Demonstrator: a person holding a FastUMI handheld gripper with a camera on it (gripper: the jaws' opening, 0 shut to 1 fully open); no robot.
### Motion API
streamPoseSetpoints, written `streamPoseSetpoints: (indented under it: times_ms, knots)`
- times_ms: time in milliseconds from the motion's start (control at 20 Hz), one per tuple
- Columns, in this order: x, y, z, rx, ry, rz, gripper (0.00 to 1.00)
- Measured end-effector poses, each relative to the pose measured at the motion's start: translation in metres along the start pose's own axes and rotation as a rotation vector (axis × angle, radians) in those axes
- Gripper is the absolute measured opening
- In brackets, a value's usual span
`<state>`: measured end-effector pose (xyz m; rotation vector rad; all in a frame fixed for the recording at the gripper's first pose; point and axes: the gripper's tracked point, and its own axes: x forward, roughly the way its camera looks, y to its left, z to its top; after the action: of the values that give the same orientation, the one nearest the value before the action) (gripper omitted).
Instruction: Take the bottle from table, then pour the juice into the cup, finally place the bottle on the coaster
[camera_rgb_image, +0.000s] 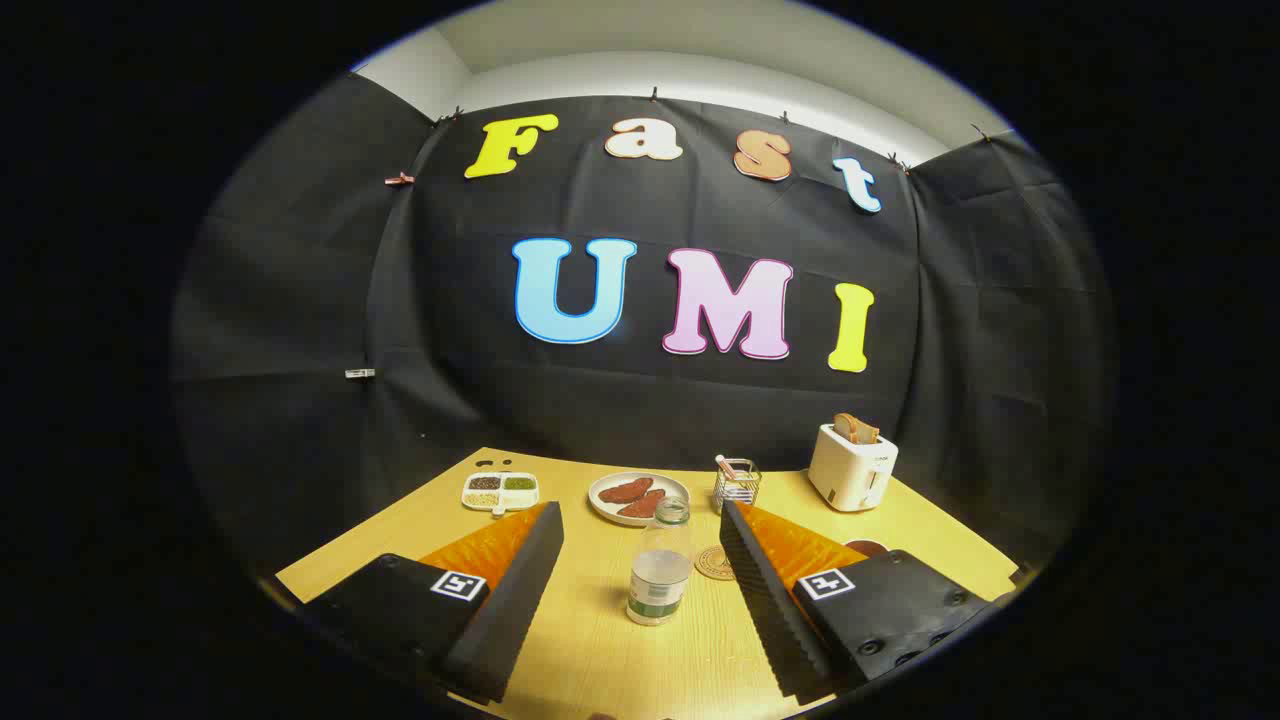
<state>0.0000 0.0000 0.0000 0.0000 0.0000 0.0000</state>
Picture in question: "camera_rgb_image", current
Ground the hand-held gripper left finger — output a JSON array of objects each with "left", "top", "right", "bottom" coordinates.
[{"left": 300, "top": 502, "right": 564, "bottom": 704}]

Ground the white round plate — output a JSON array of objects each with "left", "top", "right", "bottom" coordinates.
[{"left": 588, "top": 471, "right": 691, "bottom": 527}]

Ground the white divided condiment tray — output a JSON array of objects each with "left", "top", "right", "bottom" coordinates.
[{"left": 461, "top": 472, "right": 540, "bottom": 517}]

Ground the wire basket holder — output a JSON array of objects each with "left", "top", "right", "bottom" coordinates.
[{"left": 713, "top": 458, "right": 762, "bottom": 515}]

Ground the wooden table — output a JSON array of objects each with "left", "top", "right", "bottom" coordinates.
[{"left": 275, "top": 447, "right": 1021, "bottom": 720}]

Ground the clear plastic juice bottle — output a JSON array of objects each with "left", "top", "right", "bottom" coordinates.
[{"left": 627, "top": 497, "right": 693, "bottom": 627}]

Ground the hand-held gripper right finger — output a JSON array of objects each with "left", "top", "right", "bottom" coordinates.
[{"left": 719, "top": 500, "right": 1001, "bottom": 704}]

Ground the white toaster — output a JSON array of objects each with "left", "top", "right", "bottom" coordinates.
[{"left": 808, "top": 423, "right": 899, "bottom": 513}]

